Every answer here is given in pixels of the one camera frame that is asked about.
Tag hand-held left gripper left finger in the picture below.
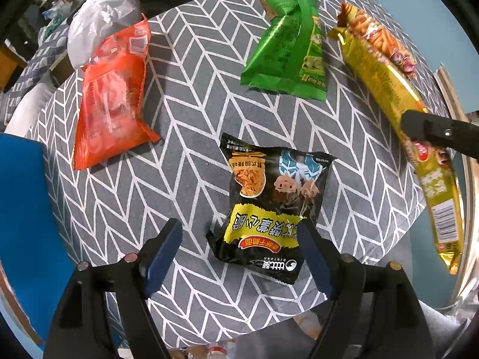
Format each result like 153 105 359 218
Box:
43 217 184 359

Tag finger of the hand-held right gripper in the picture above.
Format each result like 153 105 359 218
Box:
399 109 479 158

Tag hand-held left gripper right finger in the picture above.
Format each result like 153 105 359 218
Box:
295 219 437 359

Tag long yellow snack packet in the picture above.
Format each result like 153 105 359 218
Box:
326 2 465 276

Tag black snack packet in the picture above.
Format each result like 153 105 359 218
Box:
204 132 338 285

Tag green snack packet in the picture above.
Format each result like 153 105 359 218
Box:
239 0 328 102

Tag red transparent snack packet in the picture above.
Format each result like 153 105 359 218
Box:
72 13 162 171

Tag grey herringbone tablecloth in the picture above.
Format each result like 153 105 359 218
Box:
24 0 454 349

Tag checked seat cushion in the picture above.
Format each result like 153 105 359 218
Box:
5 33 78 102

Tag white plastic bag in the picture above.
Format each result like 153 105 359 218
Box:
67 0 141 70

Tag pale plastic bags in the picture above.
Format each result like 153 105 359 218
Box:
40 1 74 42

